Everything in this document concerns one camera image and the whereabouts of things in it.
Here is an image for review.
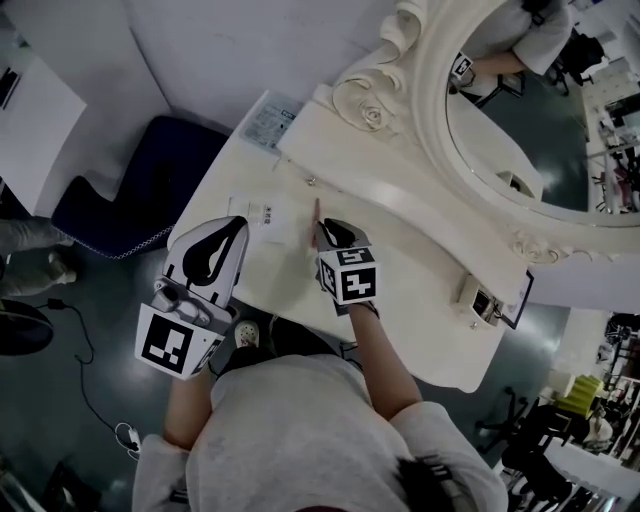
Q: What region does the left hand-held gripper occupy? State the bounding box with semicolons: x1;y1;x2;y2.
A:
133;215;250;382

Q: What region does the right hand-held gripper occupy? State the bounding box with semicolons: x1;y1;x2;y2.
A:
313;218;380;317

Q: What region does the white dressing table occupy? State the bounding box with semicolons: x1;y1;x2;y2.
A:
167;84;546;396

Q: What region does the person's left forearm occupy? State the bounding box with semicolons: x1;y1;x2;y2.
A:
163;367;219;451

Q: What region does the person's right forearm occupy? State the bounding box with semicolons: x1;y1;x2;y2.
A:
347;303;424;421

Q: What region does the white paper tag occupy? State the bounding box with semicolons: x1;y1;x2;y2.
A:
228;195;284;245

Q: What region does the person's white left shoe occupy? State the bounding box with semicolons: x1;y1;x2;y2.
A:
234;319;261;349

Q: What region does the navy blue stool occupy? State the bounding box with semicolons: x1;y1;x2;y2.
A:
49;115;232;260

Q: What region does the laminated printed sheet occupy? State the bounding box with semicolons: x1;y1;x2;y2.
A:
239;89;305;151

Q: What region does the oval white ornate mirror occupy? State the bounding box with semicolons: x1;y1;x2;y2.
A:
332;0;640;266

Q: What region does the person's light grey shirt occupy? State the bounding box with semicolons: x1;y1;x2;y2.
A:
132;354;510;512

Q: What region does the white power adapter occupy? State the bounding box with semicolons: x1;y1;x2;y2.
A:
114;422;144;459

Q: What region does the black round stool seat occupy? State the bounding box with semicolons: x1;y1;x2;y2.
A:
0;298;55;357

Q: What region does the white cabinet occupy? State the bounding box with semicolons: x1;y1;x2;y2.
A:
0;47;89;216

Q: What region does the black office chair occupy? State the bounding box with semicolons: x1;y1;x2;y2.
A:
474;384;574;501

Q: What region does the yellow-green ribbed object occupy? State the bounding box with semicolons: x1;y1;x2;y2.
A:
562;375;605;417

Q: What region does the black floor cable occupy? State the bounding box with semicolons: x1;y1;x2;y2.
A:
46;298;132;436

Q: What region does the black picture frame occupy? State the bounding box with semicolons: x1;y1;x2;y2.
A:
501;269;536;331

